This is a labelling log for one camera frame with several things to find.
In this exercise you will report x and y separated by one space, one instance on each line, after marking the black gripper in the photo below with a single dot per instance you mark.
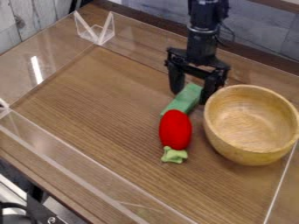
210 65

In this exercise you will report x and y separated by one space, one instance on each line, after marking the green foam stick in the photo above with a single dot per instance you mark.
186 100

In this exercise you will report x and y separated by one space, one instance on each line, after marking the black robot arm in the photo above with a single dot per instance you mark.
208 14

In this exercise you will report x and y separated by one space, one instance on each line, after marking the brown wooden bowl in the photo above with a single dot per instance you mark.
252 124

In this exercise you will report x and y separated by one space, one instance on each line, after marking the red plush strawberry toy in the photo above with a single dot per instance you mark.
176 133

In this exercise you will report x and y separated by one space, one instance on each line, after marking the clear acrylic tray wall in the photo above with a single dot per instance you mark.
85 88

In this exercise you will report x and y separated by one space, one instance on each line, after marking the black metal stand bracket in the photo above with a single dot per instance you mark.
37 213

